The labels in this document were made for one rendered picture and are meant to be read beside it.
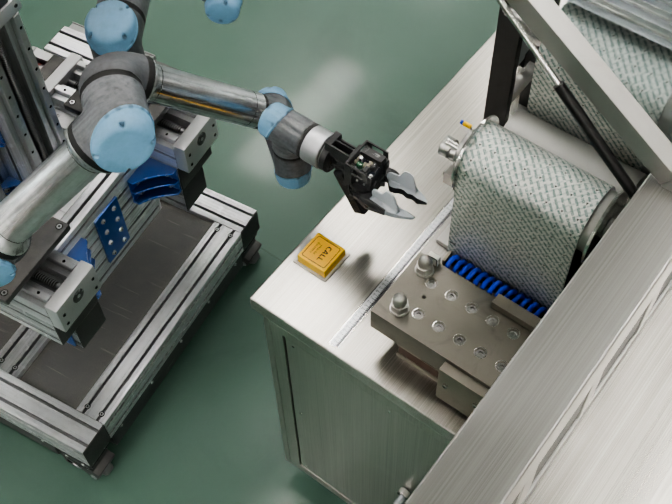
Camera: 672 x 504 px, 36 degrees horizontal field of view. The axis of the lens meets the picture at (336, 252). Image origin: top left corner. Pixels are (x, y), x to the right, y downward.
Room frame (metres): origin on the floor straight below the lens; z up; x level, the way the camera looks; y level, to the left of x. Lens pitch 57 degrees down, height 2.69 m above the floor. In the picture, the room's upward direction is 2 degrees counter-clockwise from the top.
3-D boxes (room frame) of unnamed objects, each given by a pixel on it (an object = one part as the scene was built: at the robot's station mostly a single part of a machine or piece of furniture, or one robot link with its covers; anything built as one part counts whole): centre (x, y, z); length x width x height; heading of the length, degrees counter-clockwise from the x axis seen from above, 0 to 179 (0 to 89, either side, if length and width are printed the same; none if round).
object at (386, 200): (1.13, -0.11, 1.11); 0.09 x 0.03 x 0.06; 42
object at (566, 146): (1.14, -0.42, 1.18); 0.26 x 0.12 x 0.12; 51
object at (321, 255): (1.15, 0.03, 0.91); 0.07 x 0.07 x 0.02; 51
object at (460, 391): (0.81, -0.22, 0.97); 0.10 x 0.03 x 0.11; 51
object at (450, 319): (0.89, -0.26, 1.00); 0.40 x 0.16 x 0.06; 51
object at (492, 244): (1.01, -0.30, 1.11); 0.23 x 0.01 x 0.18; 51
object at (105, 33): (1.71, 0.48, 0.98); 0.13 x 0.12 x 0.14; 175
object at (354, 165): (1.22, -0.04, 1.12); 0.12 x 0.08 x 0.09; 51
